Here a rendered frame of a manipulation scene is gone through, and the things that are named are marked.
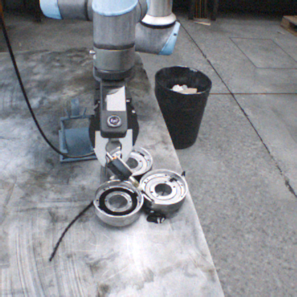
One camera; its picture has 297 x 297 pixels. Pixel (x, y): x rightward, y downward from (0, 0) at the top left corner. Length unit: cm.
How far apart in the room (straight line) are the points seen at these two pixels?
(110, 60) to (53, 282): 42
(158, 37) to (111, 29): 50
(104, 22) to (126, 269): 45
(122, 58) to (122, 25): 6
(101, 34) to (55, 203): 39
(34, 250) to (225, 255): 115
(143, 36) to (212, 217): 107
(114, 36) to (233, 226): 139
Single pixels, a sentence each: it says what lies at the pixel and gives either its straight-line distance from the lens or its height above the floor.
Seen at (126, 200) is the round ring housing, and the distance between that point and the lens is 75.
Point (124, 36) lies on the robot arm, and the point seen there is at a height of 116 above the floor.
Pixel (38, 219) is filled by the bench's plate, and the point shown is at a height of 80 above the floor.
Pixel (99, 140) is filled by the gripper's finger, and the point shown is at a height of 95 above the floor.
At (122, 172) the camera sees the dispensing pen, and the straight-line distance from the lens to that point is 70.
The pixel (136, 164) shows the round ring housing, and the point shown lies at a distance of 83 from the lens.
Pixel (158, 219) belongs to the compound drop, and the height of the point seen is 80.
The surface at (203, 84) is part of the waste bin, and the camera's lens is 212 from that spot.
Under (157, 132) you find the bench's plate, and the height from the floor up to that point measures 80.
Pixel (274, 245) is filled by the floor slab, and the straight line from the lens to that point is 182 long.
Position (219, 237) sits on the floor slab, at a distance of 175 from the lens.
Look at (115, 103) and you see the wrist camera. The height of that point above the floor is 106.
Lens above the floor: 139
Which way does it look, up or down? 41 degrees down
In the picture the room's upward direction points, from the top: 5 degrees clockwise
